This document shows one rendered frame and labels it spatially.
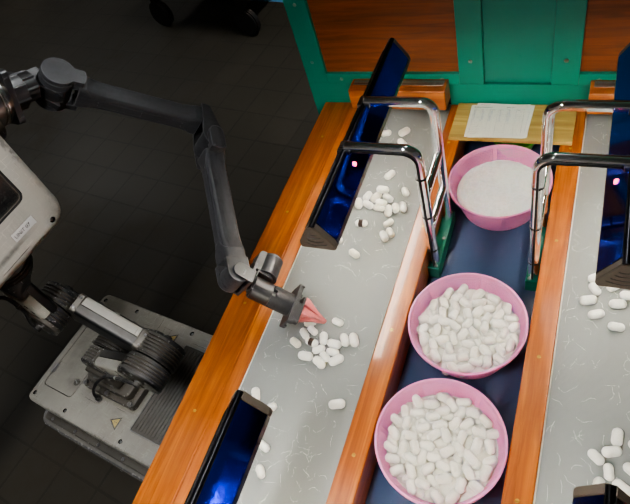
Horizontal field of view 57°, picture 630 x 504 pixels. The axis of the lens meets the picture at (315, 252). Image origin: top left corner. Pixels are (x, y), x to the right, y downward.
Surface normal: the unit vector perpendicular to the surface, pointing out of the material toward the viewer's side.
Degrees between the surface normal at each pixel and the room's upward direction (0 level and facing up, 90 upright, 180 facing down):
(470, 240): 0
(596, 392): 0
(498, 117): 0
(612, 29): 90
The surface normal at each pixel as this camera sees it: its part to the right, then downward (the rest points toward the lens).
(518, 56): -0.33, 0.80
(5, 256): 0.85, 0.24
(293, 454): -0.25, -0.59
